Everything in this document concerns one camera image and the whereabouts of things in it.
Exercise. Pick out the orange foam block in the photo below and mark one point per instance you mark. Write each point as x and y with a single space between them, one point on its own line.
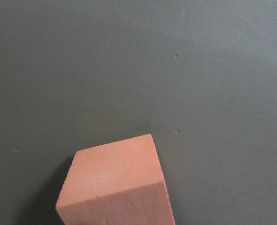
119 183

